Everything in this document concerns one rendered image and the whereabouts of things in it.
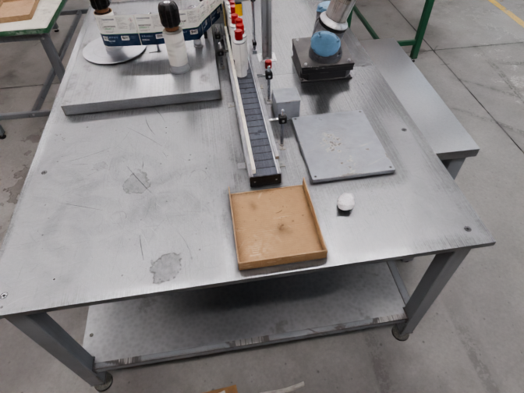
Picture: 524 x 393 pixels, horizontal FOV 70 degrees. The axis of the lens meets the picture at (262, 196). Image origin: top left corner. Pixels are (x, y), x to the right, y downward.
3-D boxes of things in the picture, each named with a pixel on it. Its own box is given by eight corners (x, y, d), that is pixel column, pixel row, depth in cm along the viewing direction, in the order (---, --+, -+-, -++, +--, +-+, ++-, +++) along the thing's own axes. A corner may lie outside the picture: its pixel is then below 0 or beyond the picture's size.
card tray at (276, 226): (228, 194, 129) (228, 186, 126) (303, 185, 131) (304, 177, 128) (238, 270, 109) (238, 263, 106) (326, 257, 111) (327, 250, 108)
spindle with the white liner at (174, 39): (170, 65, 177) (155, -2, 154) (189, 63, 178) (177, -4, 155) (170, 75, 171) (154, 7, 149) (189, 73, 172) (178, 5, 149)
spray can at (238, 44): (235, 72, 171) (231, 28, 156) (246, 72, 172) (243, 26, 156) (236, 79, 168) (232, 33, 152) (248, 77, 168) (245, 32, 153)
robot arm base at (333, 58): (305, 47, 177) (306, 26, 169) (335, 43, 178) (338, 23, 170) (313, 65, 168) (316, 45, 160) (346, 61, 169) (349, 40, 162)
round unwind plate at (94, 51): (88, 38, 197) (87, 36, 196) (147, 33, 199) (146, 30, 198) (78, 69, 177) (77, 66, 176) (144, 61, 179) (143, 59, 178)
